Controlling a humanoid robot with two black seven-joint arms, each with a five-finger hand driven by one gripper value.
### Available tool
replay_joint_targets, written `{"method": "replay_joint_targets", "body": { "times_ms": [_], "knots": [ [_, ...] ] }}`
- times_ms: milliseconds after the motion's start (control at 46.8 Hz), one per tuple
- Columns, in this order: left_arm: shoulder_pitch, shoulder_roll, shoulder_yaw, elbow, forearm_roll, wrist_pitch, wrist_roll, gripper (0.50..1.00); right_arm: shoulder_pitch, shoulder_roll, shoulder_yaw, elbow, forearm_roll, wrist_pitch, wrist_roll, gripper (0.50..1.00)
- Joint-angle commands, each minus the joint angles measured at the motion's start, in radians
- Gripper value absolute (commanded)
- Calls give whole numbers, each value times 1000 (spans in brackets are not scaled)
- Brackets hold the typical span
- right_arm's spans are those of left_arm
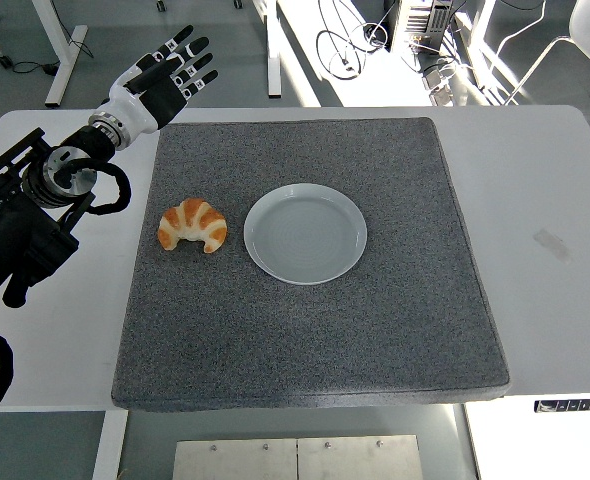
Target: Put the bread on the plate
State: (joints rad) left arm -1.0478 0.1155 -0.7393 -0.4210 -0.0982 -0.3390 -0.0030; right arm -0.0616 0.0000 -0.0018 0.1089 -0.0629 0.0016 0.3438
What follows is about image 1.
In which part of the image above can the black coiled floor cable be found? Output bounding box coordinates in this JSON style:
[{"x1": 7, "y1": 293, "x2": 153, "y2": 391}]
[{"x1": 316, "y1": 22, "x2": 391, "y2": 81}]

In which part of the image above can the white table leg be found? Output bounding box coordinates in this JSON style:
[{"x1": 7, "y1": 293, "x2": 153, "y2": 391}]
[
  {"x1": 90, "y1": 410, "x2": 129, "y2": 480},
  {"x1": 453, "y1": 402, "x2": 482, "y2": 480}
]

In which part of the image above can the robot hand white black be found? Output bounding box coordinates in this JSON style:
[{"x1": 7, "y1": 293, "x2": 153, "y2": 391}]
[{"x1": 98, "y1": 24, "x2": 220, "y2": 136}]

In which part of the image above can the clear tape patch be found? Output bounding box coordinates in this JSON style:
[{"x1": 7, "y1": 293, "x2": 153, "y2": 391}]
[{"x1": 532, "y1": 228, "x2": 572, "y2": 265}]

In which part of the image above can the round pale grey plate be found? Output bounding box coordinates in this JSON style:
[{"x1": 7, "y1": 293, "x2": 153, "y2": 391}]
[{"x1": 243, "y1": 182, "x2": 369, "y2": 286}]

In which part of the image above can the computer tower case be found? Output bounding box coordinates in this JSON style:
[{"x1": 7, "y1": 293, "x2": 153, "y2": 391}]
[{"x1": 388, "y1": 0, "x2": 455, "y2": 55}]

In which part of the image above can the white desk leg with foot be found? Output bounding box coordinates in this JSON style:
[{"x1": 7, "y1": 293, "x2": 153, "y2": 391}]
[
  {"x1": 263, "y1": 0, "x2": 283, "y2": 99},
  {"x1": 29, "y1": 0, "x2": 89, "y2": 109}
]

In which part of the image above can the black cable with adapter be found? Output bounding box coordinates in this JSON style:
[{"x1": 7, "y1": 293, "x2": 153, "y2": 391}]
[{"x1": 10, "y1": 42, "x2": 94, "y2": 77}]

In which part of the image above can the grey speckled square mat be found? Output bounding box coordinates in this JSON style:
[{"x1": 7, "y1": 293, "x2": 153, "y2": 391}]
[{"x1": 110, "y1": 117, "x2": 510, "y2": 414}]

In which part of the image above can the table control panel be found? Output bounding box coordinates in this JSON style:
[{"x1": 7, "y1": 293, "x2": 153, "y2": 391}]
[{"x1": 533, "y1": 397, "x2": 590, "y2": 414}]

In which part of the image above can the grey power adapter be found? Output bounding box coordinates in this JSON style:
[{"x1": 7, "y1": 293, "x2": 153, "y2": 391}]
[{"x1": 421, "y1": 69, "x2": 457, "y2": 106}]

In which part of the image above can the golden croissant bread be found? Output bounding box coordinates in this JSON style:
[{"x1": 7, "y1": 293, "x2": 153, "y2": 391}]
[{"x1": 157, "y1": 197, "x2": 228, "y2": 255}]

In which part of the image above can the grey metal plate with screws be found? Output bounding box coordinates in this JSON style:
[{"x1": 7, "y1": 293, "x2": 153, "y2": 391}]
[{"x1": 172, "y1": 433, "x2": 425, "y2": 480}]

